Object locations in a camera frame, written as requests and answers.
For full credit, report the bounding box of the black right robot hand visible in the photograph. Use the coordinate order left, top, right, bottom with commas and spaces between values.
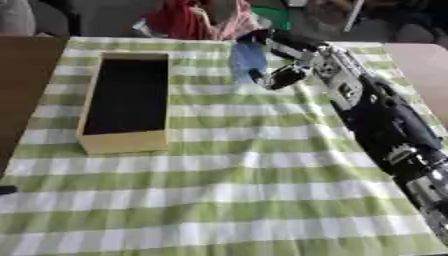
236, 29, 329, 91

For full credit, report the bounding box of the green chair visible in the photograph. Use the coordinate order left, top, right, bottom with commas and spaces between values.
250, 7, 294, 32

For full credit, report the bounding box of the red and pink bag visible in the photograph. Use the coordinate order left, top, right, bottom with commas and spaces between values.
131, 0, 273, 42

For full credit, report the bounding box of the tan cardboard box black inside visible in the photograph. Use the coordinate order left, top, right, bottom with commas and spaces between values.
75, 51, 172, 156

